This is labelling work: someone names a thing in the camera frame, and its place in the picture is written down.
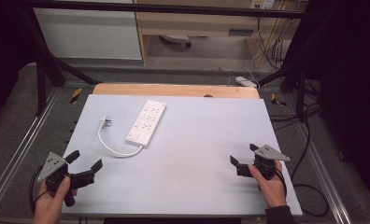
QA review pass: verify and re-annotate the wooden table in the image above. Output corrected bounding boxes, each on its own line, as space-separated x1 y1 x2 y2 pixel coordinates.
92 82 261 100

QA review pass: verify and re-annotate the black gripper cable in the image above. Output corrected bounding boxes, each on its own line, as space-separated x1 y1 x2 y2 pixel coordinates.
275 167 289 198
28 165 50 215

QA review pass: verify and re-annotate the black floor cable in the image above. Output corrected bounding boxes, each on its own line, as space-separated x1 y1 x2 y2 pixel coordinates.
268 78 331 218

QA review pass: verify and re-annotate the white power strip cable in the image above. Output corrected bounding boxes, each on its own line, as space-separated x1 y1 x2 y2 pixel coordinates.
97 121 144 159

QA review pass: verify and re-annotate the white power strip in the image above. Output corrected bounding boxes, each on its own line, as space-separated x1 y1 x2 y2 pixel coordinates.
125 99 167 148

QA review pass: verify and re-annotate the light wooden desk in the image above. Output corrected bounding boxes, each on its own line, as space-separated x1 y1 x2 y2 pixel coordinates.
133 0 308 67

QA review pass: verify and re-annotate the bundle of hanging cables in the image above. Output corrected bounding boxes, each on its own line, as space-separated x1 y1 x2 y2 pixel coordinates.
254 8 294 70

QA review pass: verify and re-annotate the person's right hand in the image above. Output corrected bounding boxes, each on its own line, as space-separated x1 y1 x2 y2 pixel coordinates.
248 160 288 210

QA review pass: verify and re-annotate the white wall socket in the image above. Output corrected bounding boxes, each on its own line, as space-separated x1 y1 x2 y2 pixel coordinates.
249 0 276 10

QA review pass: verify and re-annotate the black metal frame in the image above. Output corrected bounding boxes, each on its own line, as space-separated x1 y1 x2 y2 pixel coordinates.
16 0 319 123

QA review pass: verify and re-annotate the white plug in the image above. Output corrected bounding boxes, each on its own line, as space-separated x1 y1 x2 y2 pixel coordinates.
99 116 113 130

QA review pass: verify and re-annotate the white power adapter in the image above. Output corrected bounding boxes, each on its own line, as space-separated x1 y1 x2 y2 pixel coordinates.
235 76 259 89

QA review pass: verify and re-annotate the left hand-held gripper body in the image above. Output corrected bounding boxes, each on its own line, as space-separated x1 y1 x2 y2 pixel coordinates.
37 151 95 208

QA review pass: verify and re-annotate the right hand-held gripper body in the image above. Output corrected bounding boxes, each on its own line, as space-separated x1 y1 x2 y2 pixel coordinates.
235 144 292 181

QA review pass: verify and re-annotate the office chair base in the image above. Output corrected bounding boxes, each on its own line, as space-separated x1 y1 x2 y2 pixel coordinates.
159 34 193 49

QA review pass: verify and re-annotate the yellow black floor tape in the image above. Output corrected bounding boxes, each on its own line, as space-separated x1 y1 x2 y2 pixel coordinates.
69 87 83 105
270 92 288 107

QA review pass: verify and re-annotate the aluminium rail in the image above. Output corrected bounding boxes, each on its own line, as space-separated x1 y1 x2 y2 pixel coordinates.
293 119 353 224
0 88 62 216

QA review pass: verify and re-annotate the white cabinet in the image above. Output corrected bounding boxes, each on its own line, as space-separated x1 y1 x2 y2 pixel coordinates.
33 7 143 61

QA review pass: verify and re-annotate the person's left hand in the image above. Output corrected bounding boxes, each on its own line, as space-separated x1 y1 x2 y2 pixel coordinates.
33 175 78 224

